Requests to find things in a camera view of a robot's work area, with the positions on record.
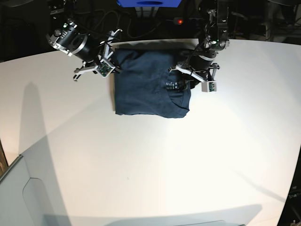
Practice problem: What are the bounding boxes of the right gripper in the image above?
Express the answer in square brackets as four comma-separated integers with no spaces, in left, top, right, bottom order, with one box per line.
[73,28,122,82]

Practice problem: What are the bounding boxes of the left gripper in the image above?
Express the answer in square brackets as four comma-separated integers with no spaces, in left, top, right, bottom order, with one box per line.
[168,63,220,90]

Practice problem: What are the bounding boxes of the dark blue T-shirt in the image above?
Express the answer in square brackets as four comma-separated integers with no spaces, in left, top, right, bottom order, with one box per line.
[112,48,191,118]

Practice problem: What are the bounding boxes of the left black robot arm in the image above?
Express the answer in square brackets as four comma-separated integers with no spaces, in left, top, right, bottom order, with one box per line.
[166,0,230,93]

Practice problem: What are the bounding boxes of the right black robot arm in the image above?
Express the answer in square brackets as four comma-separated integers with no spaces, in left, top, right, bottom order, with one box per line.
[46,0,122,81]

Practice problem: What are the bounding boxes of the black power strip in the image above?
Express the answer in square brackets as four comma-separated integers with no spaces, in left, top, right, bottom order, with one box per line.
[173,16,203,26]

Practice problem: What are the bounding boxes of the blue box on stand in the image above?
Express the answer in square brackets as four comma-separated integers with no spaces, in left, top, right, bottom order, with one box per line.
[117,0,181,8]

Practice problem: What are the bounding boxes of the wooden board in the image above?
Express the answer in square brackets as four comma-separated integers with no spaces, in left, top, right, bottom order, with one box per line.
[0,142,8,176]

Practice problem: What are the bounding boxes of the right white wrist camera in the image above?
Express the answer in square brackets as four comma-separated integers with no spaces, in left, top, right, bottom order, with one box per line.
[96,59,116,77]

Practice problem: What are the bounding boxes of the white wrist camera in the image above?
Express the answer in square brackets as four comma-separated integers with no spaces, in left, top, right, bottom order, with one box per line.
[96,59,116,77]
[201,81,217,93]

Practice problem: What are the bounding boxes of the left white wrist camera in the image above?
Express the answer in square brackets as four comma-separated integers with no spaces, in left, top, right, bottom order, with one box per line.
[201,81,217,93]

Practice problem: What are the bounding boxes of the grey cable on floor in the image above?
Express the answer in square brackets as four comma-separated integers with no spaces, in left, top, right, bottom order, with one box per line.
[91,9,163,40]

